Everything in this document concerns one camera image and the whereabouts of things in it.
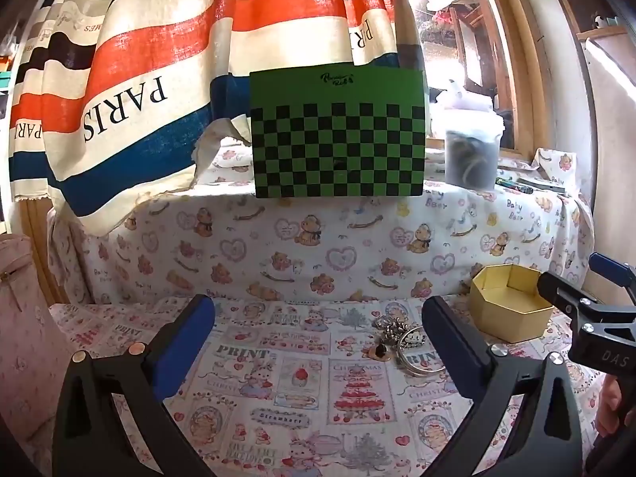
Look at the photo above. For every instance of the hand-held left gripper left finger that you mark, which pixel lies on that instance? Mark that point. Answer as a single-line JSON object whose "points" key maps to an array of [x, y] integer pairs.
{"points": [[186, 338]]}

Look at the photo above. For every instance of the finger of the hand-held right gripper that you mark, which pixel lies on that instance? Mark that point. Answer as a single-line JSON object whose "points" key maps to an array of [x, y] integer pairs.
{"points": [[559, 288], [610, 267]]}

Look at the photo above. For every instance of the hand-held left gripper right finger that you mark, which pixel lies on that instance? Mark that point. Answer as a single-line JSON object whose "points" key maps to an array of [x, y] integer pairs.
{"points": [[449, 343]]}

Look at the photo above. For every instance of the round cartoon charm bangle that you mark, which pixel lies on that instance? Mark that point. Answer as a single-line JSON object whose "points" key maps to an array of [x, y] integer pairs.
{"points": [[412, 341]]}

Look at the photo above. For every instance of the jewellery pieces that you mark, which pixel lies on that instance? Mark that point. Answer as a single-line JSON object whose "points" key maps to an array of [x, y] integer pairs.
{"points": [[422, 370]]}

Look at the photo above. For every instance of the gold octagonal box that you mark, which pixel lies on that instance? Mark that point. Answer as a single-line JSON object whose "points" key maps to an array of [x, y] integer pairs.
{"points": [[512, 308]]}

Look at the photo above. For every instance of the person's right hand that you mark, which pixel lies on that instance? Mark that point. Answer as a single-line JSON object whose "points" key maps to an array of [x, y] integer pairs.
{"points": [[612, 407]]}

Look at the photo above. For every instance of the silver power bank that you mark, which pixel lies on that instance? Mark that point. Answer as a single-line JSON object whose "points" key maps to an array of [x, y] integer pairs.
{"points": [[541, 184]]}

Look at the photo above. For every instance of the colourful lighter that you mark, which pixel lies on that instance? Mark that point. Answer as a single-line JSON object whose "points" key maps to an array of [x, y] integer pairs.
{"points": [[512, 185]]}

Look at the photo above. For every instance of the wooden board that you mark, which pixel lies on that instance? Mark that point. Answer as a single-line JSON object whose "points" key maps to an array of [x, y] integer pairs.
{"points": [[616, 134]]}

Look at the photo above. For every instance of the translucent plastic tub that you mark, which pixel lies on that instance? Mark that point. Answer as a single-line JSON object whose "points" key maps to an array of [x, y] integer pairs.
{"points": [[469, 159]]}

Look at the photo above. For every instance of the bear printed cloth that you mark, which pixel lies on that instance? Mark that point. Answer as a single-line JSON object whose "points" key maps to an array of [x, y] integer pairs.
{"points": [[323, 248]]}

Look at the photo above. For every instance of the pink bag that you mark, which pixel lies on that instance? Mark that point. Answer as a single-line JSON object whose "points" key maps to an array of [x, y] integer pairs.
{"points": [[25, 333]]}

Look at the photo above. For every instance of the white foam wrap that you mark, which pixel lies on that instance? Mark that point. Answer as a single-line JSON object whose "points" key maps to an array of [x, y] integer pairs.
{"points": [[459, 93]]}

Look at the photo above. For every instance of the green checkered box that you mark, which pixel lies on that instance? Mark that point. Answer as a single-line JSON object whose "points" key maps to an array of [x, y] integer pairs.
{"points": [[338, 134]]}

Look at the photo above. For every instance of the striped printed curtain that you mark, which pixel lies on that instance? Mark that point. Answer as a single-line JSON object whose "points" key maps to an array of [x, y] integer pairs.
{"points": [[149, 59]]}

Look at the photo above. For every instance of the wooden window frame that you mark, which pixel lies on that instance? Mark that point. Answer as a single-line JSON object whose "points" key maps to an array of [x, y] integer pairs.
{"points": [[519, 59]]}

